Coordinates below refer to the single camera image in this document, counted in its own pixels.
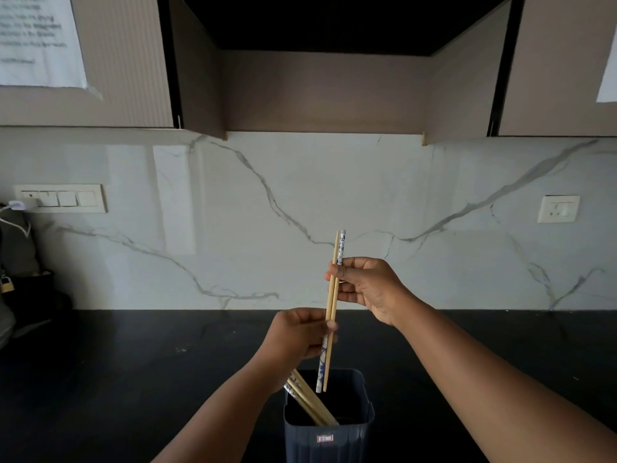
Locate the dark blue ribbed container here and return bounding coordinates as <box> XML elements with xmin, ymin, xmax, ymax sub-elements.
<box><xmin>283</xmin><ymin>368</ymin><xmax>376</xmax><ymax>463</ymax></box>

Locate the plain wooden chopstick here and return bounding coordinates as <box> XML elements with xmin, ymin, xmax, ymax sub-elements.
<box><xmin>287</xmin><ymin>377</ymin><xmax>330</xmax><ymax>427</ymax></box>
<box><xmin>291</xmin><ymin>369</ymin><xmax>339</xmax><ymax>426</ymax></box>
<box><xmin>322</xmin><ymin>231</ymin><xmax>340</xmax><ymax>393</ymax></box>

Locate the brown recessed cabinet hood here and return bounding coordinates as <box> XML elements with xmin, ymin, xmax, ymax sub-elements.
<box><xmin>167</xmin><ymin>0</ymin><xmax>513</xmax><ymax>146</ymax></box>

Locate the white paper sheet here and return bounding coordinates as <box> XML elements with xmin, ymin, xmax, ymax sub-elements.
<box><xmin>596</xmin><ymin>55</ymin><xmax>617</xmax><ymax>104</ymax></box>

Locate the beige ribbed cabinet door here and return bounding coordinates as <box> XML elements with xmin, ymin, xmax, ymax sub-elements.
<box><xmin>0</xmin><ymin>0</ymin><xmax>174</xmax><ymax>130</ymax></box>

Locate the person's right hand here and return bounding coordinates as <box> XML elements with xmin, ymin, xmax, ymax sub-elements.
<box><xmin>325</xmin><ymin>257</ymin><xmax>419</xmax><ymax>329</ymax></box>

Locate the person's right forearm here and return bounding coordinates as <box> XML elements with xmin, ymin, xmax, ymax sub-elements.
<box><xmin>391</xmin><ymin>296</ymin><xmax>617</xmax><ymax>463</ymax></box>

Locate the white charger cable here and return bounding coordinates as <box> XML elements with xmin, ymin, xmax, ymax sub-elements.
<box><xmin>0</xmin><ymin>205</ymin><xmax>32</xmax><ymax>238</ymax></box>

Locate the person's left forearm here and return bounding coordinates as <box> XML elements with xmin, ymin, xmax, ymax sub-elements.
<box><xmin>152</xmin><ymin>359</ymin><xmax>290</xmax><ymax>463</ymax></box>

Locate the person's left hand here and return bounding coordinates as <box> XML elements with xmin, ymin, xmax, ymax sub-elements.
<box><xmin>251</xmin><ymin>307</ymin><xmax>339</xmax><ymax>387</ymax></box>

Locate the beige smooth cabinet door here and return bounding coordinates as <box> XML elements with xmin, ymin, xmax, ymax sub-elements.
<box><xmin>498</xmin><ymin>0</ymin><xmax>617</xmax><ymax>138</ymax></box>

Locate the white printed paper notice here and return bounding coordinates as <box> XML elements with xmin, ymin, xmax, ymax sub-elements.
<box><xmin>0</xmin><ymin>0</ymin><xmax>89</xmax><ymax>89</ymax></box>

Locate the white wall socket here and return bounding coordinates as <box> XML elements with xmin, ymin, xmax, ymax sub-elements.
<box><xmin>537</xmin><ymin>195</ymin><xmax>581</xmax><ymax>224</ymax></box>

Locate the dark bag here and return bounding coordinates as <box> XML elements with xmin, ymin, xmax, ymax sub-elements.
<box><xmin>0</xmin><ymin>203</ymin><xmax>74</xmax><ymax>351</ymax></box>

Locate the white switch panel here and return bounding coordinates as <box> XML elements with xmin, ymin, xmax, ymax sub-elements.
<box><xmin>13</xmin><ymin>184</ymin><xmax>107</xmax><ymax>214</ymax></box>

